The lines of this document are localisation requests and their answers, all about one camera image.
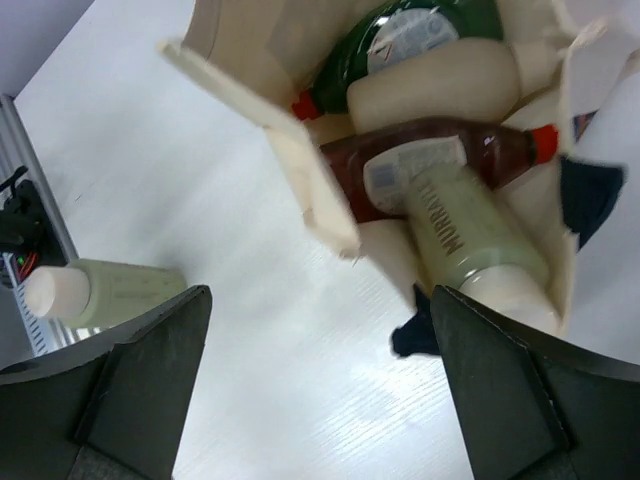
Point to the aluminium mounting rail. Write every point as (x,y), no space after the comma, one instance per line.
(56,246)

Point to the beige canvas tote bag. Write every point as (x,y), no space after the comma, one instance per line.
(258,56)

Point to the beige pump bottle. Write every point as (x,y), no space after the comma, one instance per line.
(473,79)

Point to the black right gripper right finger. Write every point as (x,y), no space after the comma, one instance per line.
(530,405)

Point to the dark red bottle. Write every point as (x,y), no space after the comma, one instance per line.
(374,169)

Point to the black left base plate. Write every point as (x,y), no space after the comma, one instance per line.
(20,234)

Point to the green bottle white cap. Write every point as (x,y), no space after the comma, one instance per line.
(98,294)

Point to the green bottle red cap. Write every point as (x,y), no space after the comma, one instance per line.
(388,35)

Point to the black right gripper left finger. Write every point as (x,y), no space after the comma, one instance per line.
(112,406)

